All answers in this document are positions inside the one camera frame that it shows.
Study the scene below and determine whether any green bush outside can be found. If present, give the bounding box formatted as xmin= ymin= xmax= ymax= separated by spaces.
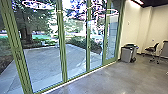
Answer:
xmin=66 ymin=35 xmax=104 ymax=54

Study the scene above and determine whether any green framed glass door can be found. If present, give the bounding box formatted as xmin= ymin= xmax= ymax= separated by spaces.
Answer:
xmin=0 ymin=0 xmax=127 ymax=94

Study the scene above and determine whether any grey trash bin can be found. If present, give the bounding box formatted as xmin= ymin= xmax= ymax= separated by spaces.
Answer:
xmin=120 ymin=45 xmax=135 ymax=64

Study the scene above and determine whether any tree trunk outside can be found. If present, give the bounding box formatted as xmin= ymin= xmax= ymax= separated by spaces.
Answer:
xmin=18 ymin=13 xmax=34 ymax=44

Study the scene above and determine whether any black office chair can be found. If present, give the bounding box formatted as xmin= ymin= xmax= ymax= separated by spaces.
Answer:
xmin=144 ymin=41 xmax=161 ymax=65

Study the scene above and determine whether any ceiling light strip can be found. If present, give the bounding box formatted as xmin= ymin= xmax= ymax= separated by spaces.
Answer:
xmin=131 ymin=0 xmax=146 ymax=6

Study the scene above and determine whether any grey office chair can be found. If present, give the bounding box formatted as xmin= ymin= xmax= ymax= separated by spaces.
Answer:
xmin=160 ymin=39 xmax=168 ymax=67

